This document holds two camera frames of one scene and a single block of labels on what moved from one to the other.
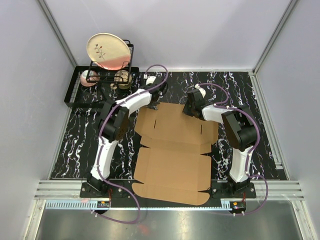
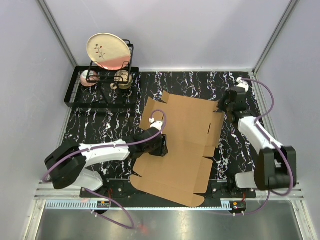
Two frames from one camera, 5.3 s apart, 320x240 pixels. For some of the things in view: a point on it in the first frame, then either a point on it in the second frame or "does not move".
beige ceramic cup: (122, 79) does not move
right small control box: (238, 206) does not move
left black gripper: (153, 105) to (162, 150)
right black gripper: (185, 111) to (220, 102)
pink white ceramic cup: (93, 76) does not move
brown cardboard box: (172, 165) does not move
